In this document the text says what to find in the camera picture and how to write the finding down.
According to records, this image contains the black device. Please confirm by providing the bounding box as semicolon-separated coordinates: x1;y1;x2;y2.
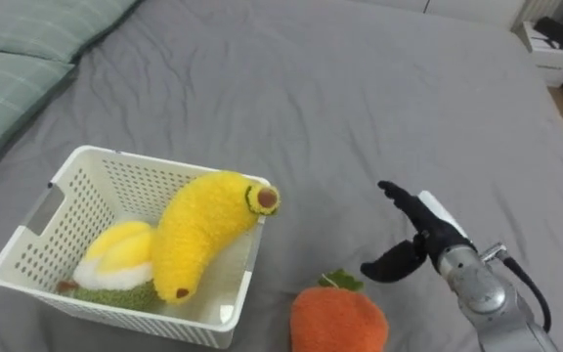
533;16;563;50

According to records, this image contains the small white cabinet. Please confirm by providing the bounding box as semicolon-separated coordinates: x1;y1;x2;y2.
512;20;563;89

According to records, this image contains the yellow white green soft toy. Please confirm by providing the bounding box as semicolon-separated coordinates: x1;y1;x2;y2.
56;220;159;312

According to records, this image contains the orange carrot soft toy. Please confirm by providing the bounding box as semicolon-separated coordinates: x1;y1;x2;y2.
289;268;390;352

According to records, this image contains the green pillow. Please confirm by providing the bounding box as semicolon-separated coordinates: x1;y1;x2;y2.
0;46;77;185
0;0;141;65

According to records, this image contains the white perforated plastic basket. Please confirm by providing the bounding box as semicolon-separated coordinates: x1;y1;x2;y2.
0;145;272;350

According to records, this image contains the white wardrobe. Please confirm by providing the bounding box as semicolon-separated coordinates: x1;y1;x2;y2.
349;0;527;30

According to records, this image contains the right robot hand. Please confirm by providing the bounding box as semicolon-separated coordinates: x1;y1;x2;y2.
359;180;478;284

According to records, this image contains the grey bed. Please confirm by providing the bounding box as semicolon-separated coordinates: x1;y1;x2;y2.
0;0;563;352

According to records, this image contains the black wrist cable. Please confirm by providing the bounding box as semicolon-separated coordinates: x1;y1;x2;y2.
500;256;552;333

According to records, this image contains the yellow banana soft toy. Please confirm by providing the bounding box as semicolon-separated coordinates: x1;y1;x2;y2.
152;170;282;305

